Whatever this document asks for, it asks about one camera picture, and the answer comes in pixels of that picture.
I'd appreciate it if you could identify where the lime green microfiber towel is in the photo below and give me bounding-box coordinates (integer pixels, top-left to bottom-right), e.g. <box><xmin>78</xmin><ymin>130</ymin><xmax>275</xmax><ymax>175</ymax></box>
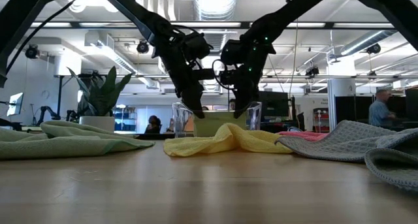
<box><xmin>193</xmin><ymin>111</ymin><xmax>248</xmax><ymax>138</ymax></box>

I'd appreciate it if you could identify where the blue storage shelf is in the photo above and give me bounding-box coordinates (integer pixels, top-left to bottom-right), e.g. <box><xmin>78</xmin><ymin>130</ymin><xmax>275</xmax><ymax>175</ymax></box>
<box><xmin>114</xmin><ymin>104</ymin><xmax>138</xmax><ymax>132</ymax></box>

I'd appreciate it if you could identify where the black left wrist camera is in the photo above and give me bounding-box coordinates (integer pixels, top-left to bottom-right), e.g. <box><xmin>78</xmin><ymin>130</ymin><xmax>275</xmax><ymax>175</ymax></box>
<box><xmin>184</xmin><ymin>31</ymin><xmax>213</xmax><ymax>61</ymax></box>

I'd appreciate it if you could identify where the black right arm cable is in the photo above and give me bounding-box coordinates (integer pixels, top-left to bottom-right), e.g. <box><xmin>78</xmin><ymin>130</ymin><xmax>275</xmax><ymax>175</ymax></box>
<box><xmin>211</xmin><ymin>58</ymin><xmax>236</xmax><ymax>91</ymax></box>

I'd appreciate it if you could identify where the pink microfiber towel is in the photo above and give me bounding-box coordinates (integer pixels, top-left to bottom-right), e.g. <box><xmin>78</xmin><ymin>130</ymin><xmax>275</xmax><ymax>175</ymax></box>
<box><xmin>277</xmin><ymin>131</ymin><xmax>329</xmax><ymax>142</ymax></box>

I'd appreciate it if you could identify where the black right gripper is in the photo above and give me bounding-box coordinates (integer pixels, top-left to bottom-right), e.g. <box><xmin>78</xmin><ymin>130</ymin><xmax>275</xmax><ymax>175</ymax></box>
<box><xmin>220</xmin><ymin>42</ymin><xmax>277</xmax><ymax>119</ymax></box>

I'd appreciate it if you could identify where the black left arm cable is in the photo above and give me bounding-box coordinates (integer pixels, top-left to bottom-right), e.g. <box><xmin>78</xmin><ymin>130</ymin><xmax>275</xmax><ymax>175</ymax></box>
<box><xmin>5</xmin><ymin>0</ymin><xmax>86</xmax><ymax>76</ymax></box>

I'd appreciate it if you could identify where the person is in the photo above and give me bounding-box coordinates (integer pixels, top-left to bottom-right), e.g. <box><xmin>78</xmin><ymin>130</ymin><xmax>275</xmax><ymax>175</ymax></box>
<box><xmin>368</xmin><ymin>88</ymin><xmax>396</xmax><ymax>129</ymax></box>
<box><xmin>144</xmin><ymin>115</ymin><xmax>163</xmax><ymax>135</ymax></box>

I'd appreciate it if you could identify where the sage green teal-edged towel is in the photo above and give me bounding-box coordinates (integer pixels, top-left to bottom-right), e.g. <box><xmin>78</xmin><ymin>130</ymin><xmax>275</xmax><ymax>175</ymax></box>
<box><xmin>0</xmin><ymin>120</ymin><xmax>156</xmax><ymax>160</ymax></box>

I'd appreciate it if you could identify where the white building column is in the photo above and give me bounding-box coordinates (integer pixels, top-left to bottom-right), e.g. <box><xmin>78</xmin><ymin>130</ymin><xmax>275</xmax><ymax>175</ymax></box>
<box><xmin>327</xmin><ymin>59</ymin><xmax>357</xmax><ymax>132</ymax></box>

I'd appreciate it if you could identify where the clear plastic bin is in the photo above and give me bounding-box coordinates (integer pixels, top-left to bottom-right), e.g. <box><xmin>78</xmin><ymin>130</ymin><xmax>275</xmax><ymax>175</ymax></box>
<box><xmin>172</xmin><ymin>101</ymin><xmax>263</xmax><ymax>138</ymax></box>

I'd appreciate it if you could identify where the black computer monitor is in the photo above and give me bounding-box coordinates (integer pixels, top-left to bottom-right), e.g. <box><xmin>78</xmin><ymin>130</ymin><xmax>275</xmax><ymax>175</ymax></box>
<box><xmin>259</xmin><ymin>90</ymin><xmax>290</xmax><ymax>119</ymax></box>

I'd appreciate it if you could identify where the grey waffle microfiber towel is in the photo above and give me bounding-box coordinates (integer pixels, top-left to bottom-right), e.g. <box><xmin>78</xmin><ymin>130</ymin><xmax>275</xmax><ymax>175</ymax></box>
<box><xmin>276</xmin><ymin>119</ymin><xmax>418</xmax><ymax>193</ymax></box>

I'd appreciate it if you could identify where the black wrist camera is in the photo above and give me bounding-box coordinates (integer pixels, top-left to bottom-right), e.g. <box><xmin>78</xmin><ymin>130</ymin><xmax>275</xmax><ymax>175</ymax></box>
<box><xmin>184</xmin><ymin>31</ymin><xmax>213</xmax><ymax>61</ymax></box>
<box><xmin>220</xmin><ymin>40</ymin><xmax>244</xmax><ymax>67</ymax></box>

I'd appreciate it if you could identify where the bright-screen computer monitor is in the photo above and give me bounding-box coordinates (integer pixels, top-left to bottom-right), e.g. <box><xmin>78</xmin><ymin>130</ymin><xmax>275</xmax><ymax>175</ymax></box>
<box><xmin>6</xmin><ymin>92</ymin><xmax>24</xmax><ymax>117</ymax></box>

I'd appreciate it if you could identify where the yellow microfiber towel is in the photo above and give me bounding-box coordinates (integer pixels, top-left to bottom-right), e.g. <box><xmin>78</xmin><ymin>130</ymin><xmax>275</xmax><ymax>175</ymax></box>
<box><xmin>163</xmin><ymin>122</ymin><xmax>293</xmax><ymax>158</ymax></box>

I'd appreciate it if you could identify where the white plant pot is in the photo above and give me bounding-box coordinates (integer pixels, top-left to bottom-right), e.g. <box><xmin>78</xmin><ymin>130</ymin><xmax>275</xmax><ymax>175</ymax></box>
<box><xmin>79</xmin><ymin>116</ymin><xmax>116</xmax><ymax>133</ymax></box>

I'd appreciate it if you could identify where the silver ventilation duct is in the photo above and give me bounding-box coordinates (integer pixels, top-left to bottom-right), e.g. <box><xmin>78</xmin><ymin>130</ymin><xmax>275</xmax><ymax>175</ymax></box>
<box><xmin>192</xmin><ymin>0</ymin><xmax>238</xmax><ymax>21</ymax></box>

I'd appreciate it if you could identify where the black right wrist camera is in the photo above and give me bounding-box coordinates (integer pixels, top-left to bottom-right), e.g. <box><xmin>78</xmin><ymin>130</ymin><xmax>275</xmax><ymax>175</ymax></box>
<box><xmin>220</xmin><ymin>40</ymin><xmax>244</xmax><ymax>67</ymax></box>

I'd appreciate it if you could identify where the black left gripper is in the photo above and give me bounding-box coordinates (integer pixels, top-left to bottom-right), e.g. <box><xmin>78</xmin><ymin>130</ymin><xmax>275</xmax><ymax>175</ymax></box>
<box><xmin>155</xmin><ymin>30</ymin><xmax>206</xmax><ymax>119</ymax></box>

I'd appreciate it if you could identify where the black office partition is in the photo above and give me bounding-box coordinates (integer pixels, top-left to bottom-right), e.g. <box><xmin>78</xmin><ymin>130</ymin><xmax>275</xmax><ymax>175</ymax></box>
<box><xmin>334</xmin><ymin>95</ymin><xmax>370</xmax><ymax>124</ymax></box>

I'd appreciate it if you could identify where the green snake plant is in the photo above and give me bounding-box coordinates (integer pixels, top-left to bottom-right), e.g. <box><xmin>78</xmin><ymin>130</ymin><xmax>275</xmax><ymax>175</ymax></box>
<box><xmin>67</xmin><ymin>66</ymin><xmax>133</xmax><ymax>118</ymax></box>

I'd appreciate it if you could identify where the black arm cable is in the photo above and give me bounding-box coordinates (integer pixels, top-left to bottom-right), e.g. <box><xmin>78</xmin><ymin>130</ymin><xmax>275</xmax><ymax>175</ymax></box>
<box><xmin>211</xmin><ymin>58</ymin><xmax>236</xmax><ymax>91</ymax></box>
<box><xmin>5</xmin><ymin>0</ymin><xmax>86</xmax><ymax>76</ymax></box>

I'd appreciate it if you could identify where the black upright post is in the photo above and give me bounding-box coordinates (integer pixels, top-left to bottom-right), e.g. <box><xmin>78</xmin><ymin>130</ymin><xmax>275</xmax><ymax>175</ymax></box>
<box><xmin>57</xmin><ymin>75</ymin><xmax>65</xmax><ymax>120</ymax></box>

